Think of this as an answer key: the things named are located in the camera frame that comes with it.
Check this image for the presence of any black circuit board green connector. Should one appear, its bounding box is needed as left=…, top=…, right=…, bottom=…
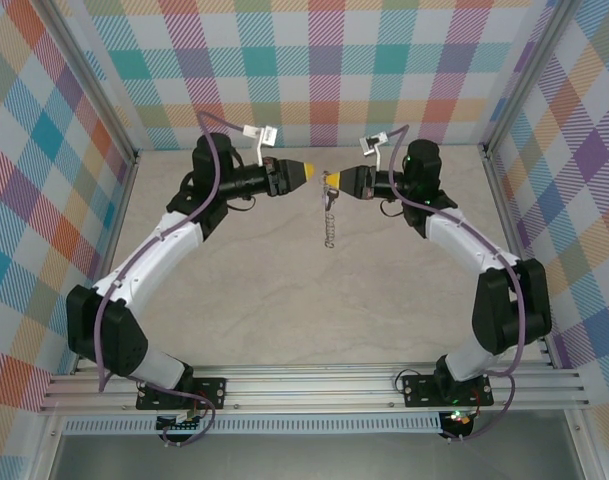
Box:
left=156, top=412, right=205, bottom=434

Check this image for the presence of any black circuit board with led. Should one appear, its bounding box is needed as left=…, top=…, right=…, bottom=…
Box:
left=443, top=409, right=475, bottom=436

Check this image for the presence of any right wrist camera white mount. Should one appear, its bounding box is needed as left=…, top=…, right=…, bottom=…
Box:
left=358, top=130, right=391, bottom=171

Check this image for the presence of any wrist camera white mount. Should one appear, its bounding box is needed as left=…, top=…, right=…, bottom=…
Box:
left=358, top=130, right=391, bottom=171
left=242, top=124, right=279, bottom=166

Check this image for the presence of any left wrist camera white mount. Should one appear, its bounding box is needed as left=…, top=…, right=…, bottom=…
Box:
left=242, top=124, right=279, bottom=166

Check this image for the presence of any aluminium side rail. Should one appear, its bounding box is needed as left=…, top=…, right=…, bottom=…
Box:
left=482, top=149, right=556, bottom=370
left=71, top=152, right=141, bottom=375

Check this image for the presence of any aluminium frame post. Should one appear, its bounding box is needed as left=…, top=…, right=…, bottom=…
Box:
left=46, top=0, right=141, bottom=164
left=481, top=0, right=573, bottom=160

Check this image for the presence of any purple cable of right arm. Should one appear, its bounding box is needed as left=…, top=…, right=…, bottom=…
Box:
left=387, top=124, right=528, bottom=444

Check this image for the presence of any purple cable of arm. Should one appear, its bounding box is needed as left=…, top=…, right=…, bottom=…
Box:
left=94, top=112, right=248, bottom=448
left=387, top=124, right=528, bottom=444

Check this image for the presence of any long aluminium base rail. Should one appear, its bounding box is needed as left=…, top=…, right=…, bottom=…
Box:
left=37, top=362, right=591, bottom=415

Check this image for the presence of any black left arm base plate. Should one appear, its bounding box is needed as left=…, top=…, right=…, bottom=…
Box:
left=136, top=377, right=228, bottom=411

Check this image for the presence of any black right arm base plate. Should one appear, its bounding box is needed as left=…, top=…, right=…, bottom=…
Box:
left=401, top=374, right=494, bottom=409

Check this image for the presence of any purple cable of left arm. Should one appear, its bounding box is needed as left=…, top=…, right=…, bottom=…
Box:
left=94, top=112, right=248, bottom=448

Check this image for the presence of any white slotted cable duct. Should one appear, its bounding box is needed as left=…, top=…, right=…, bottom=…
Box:
left=62, top=417, right=443, bottom=436

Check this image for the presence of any aluminium frame leg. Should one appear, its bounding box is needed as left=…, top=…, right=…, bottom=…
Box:
left=31, top=414, right=68, bottom=480
left=563, top=412, right=600, bottom=480

